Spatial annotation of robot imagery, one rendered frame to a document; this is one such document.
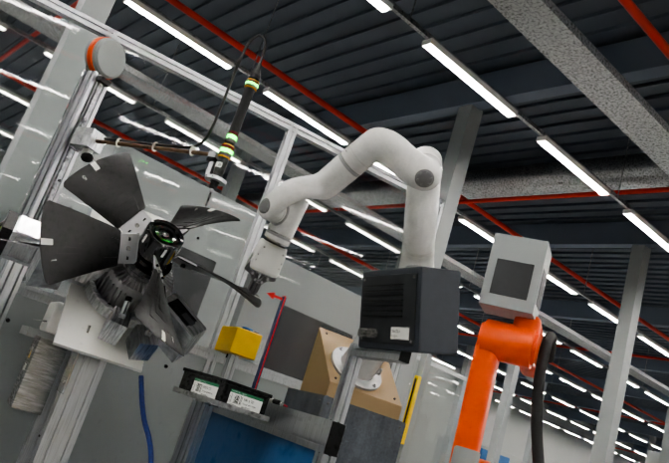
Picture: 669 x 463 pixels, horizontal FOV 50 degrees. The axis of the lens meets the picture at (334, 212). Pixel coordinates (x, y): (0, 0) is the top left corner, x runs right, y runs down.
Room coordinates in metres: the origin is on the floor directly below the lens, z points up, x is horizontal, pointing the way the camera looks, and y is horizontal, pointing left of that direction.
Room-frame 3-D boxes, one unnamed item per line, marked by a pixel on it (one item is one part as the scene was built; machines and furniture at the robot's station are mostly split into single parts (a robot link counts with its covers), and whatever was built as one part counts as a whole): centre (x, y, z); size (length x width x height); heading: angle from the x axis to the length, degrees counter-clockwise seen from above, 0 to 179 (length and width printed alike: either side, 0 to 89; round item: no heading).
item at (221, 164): (2.17, 0.39, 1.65); 0.04 x 0.04 x 0.46
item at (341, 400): (1.84, -0.16, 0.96); 0.03 x 0.03 x 0.20; 25
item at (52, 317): (2.62, 0.80, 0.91); 0.17 x 0.16 x 0.11; 25
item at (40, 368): (2.38, 0.73, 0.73); 0.15 x 0.09 x 0.22; 25
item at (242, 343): (2.59, 0.18, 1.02); 0.16 x 0.10 x 0.11; 25
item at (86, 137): (2.48, 0.93, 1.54); 0.10 x 0.07 x 0.08; 60
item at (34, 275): (2.09, 0.73, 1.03); 0.15 x 0.10 x 0.14; 25
